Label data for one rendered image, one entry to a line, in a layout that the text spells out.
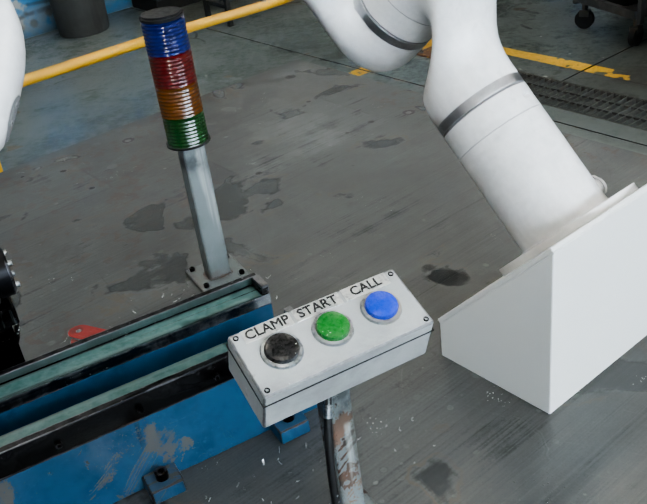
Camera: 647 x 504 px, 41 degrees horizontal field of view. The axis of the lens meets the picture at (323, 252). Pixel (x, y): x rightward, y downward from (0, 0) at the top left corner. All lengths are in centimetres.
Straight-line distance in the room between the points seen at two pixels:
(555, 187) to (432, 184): 54
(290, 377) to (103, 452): 32
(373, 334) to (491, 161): 36
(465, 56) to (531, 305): 31
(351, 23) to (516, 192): 30
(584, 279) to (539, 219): 10
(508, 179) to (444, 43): 18
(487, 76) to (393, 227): 44
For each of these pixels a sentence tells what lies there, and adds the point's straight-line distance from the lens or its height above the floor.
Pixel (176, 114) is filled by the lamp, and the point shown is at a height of 108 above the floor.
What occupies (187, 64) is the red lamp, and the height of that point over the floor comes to 115.
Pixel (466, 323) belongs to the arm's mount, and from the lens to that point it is 107.
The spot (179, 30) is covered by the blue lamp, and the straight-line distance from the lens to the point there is 119.
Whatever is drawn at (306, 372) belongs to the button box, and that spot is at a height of 105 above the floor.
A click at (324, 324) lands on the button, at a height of 107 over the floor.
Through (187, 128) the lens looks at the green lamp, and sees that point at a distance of 122.
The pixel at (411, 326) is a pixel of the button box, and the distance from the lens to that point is 76.
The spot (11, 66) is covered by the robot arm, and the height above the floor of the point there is 130.
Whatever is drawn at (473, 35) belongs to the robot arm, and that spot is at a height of 118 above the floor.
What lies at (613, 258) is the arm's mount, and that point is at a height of 96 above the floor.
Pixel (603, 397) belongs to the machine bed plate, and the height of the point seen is 80.
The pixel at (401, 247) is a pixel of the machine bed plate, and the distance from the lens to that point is 137.
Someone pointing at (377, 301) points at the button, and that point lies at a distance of 76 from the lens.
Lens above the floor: 150
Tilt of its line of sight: 31 degrees down
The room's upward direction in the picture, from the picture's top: 8 degrees counter-clockwise
